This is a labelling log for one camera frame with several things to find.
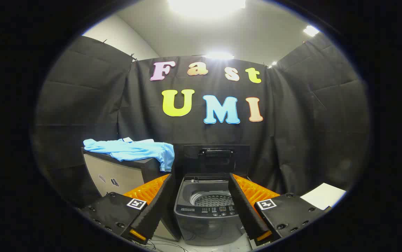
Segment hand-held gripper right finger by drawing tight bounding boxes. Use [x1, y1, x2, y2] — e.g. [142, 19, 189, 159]
[228, 173, 331, 247]

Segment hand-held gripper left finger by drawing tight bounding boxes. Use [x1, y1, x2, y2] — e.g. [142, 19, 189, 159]
[80, 174, 177, 245]

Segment dark grey washing machine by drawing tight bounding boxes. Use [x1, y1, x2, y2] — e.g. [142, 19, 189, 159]
[173, 173, 254, 246]

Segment light blue polo shirt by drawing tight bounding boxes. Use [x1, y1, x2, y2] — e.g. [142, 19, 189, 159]
[83, 138, 175, 173]

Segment dark cabinet with beige front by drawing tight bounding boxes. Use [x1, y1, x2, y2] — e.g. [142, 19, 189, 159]
[81, 147, 181, 242]

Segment white flat board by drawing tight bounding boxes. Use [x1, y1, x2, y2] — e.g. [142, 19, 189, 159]
[300, 183, 347, 210]

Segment ceiling light behind backdrop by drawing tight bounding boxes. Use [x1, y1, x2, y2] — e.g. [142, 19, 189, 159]
[205, 52, 235, 60]

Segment small rectangular ceiling light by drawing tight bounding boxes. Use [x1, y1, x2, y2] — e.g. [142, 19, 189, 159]
[303, 25, 320, 37]

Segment large ceiling light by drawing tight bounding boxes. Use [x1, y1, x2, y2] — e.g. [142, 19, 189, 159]
[168, 0, 246, 17]

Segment black floor cables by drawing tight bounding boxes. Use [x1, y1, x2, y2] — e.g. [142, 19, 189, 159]
[141, 240, 188, 252]

